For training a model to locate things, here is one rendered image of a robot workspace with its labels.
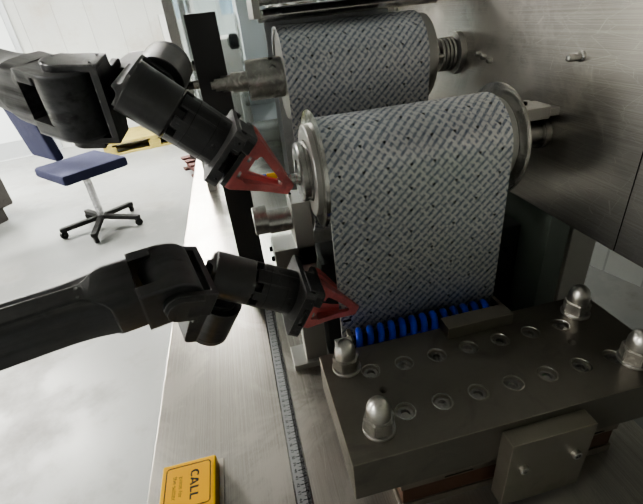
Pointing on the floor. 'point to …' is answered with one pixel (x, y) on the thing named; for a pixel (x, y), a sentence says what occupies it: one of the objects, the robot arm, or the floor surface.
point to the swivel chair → (71, 167)
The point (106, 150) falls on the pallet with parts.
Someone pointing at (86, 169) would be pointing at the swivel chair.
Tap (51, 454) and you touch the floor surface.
